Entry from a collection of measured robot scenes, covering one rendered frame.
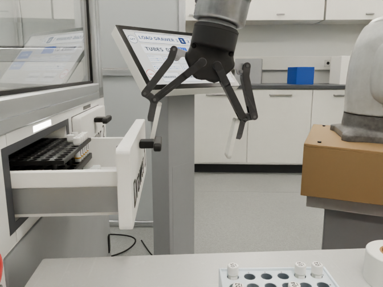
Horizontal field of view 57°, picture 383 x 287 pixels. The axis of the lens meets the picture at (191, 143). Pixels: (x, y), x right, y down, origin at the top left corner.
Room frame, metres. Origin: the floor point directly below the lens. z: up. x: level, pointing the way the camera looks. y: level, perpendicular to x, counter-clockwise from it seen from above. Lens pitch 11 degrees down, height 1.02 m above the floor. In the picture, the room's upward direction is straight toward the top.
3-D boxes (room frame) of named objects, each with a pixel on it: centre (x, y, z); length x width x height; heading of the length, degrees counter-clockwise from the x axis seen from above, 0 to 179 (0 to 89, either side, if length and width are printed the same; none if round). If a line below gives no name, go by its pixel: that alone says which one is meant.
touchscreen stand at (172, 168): (1.52, 0.05, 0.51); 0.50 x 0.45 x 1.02; 45
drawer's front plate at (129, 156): (0.57, 0.09, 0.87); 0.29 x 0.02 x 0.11; 4
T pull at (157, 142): (0.57, 0.07, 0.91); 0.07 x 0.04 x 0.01; 4
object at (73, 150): (0.56, 0.19, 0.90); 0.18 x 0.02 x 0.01; 4
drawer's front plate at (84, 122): (0.88, 0.25, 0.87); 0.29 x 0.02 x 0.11; 4
